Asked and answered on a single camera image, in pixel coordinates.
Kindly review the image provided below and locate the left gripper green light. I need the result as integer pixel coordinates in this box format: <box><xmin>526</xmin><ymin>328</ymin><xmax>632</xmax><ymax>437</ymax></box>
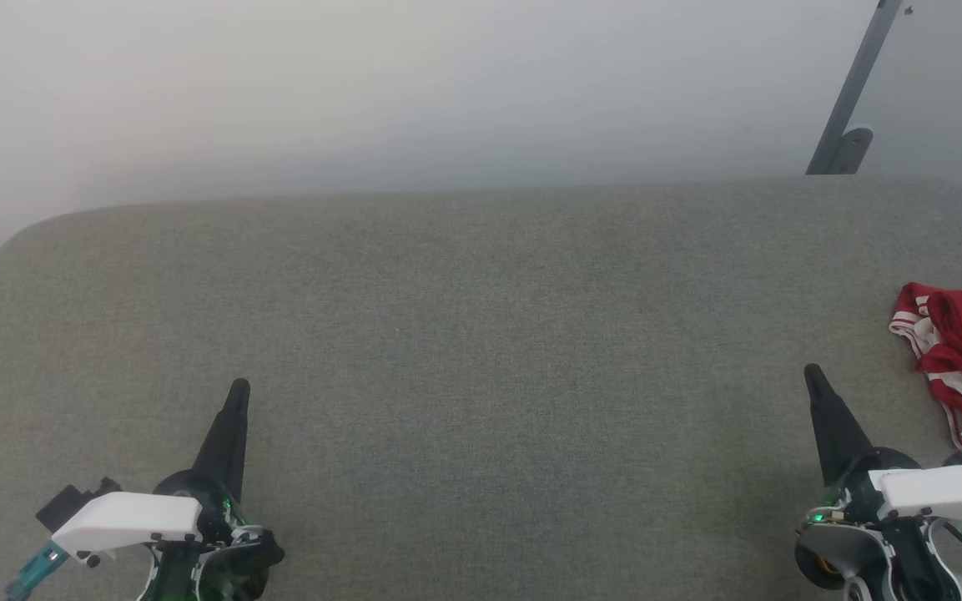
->
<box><xmin>154</xmin><ymin>379</ymin><xmax>285</xmax><ymax>601</ymax></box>

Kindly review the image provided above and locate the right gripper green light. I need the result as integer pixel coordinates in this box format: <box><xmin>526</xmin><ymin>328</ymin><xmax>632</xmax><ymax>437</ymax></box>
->
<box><xmin>793</xmin><ymin>365</ymin><xmax>919</xmax><ymax>601</ymax></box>

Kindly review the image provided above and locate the grey metal pole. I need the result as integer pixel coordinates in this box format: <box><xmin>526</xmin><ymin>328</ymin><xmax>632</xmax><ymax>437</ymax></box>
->
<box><xmin>806</xmin><ymin>0</ymin><xmax>903</xmax><ymax>176</ymax></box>

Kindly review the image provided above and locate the teal cable connector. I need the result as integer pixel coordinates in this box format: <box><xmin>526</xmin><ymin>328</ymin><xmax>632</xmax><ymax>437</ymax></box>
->
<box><xmin>5</xmin><ymin>541</ymin><xmax>71</xmax><ymax>600</ymax></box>

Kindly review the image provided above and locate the grey pole bracket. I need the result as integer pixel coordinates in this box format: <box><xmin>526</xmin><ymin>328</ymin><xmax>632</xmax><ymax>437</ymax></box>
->
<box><xmin>833</xmin><ymin>125</ymin><xmax>874</xmax><ymax>176</ymax></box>

